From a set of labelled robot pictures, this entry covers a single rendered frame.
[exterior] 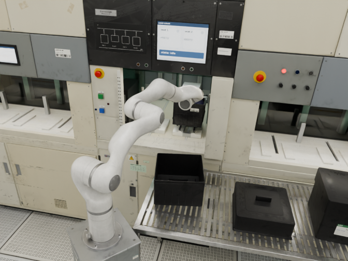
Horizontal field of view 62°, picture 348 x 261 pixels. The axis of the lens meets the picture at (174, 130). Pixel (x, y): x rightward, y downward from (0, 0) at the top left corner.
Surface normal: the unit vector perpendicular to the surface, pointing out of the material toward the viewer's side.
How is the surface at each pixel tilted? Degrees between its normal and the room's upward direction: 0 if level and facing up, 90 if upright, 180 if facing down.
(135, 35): 90
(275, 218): 0
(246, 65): 90
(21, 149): 90
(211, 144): 90
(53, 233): 0
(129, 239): 0
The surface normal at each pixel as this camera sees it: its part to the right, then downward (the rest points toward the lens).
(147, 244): 0.04, -0.88
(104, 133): -0.18, 0.45
